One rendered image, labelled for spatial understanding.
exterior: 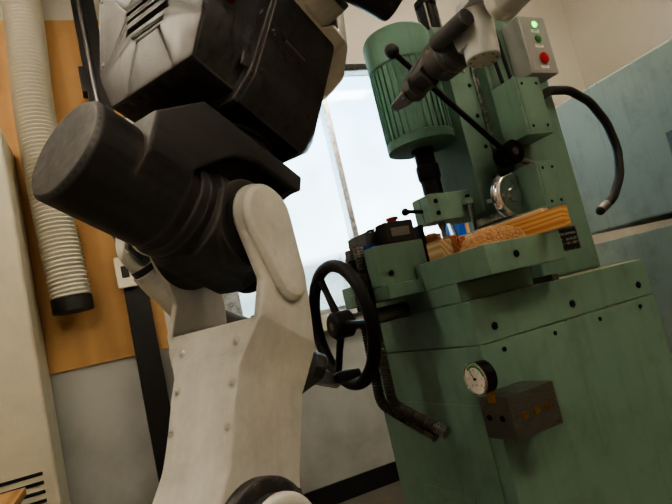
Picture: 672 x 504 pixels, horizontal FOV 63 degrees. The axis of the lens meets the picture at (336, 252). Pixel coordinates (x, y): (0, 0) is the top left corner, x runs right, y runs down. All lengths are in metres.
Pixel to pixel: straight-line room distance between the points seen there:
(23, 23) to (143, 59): 2.03
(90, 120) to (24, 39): 2.14
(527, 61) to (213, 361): 1.19
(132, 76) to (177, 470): 0.46
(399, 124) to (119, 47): 0.79
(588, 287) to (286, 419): 0.90
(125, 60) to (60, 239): 1.67
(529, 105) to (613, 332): 0.57
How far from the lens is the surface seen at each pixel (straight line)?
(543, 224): 1.17
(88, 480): 2.55
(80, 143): 0.57
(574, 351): 1.32
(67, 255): 2.37
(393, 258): 1.22
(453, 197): 1.41
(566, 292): 1.33
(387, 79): 1.44
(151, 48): 0.73
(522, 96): 1.46
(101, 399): 2.52
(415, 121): 1.38
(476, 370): 1.06
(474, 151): 1.46
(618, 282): 1.47
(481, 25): 1.13
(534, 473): 1.23
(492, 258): 1.08
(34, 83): 2.63
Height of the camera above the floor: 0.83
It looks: 7 degrees up
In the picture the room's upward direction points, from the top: 13 degrees counter-clockwise
